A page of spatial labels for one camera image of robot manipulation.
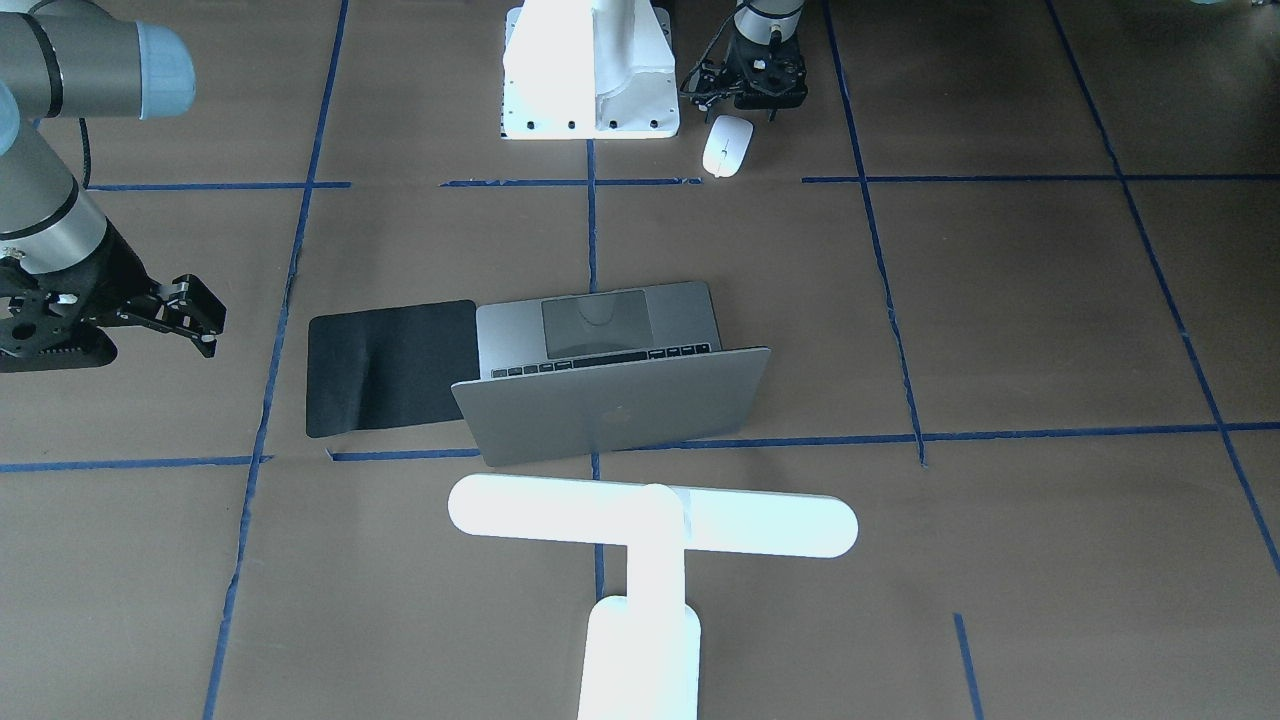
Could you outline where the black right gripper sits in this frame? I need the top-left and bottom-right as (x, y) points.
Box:
(1, 225), (227, 373)

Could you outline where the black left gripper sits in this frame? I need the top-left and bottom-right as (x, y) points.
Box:
(682, 38), (808, 123)

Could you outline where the white computer mouse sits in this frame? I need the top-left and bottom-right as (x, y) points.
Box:
(701, 115), (755, 178)

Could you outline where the black mouse pad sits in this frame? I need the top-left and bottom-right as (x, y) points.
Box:
(305, 299), (480, 438)

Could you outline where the grey laptop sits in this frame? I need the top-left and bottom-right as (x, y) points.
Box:
(451, 281), (771, 468)

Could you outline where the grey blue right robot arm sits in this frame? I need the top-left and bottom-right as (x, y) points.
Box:
(1, 1), (227, 373)

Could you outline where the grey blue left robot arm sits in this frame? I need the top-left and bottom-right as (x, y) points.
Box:
(678, 1), (808, 122)

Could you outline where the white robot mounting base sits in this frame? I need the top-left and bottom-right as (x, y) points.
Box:
(500, 1), (680, 141)

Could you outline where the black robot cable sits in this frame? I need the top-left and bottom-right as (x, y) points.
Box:
(678, 10), (741, 101)

